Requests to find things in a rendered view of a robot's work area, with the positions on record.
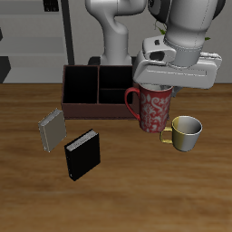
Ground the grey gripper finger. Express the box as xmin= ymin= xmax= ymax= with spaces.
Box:
xmin=171 ymin=85 xmax=183 ymax=98

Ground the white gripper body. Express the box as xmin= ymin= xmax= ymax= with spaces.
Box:
xmin=131 ymin=49 xmax=223 ymax=91

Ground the red patterned mug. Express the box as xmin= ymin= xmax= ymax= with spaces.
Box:
xmin=124 ymin=83 xmax=174 ymax=134

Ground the yellow and white mug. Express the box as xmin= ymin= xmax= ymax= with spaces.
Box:
xmin=159 ymin=115 xmax=204 ymax=153

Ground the dark brown desk caddy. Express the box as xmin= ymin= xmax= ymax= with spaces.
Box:
xmin=61 ymin=63 xmax=141 ymax=121

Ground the black book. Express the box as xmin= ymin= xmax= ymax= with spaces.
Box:
xmin=63 ymin=128 xmax=102 ymax=182

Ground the grey book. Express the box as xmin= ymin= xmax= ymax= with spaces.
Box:
xmin=37 ymin=107 xmax=68 ymax=153

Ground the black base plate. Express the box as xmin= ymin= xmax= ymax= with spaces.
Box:
xmin=87 ymin=55 xmax=138 ymax=66

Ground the black vertical post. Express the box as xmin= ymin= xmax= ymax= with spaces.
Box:
xmin=61 ymin=0 xmax=75 ymax=66

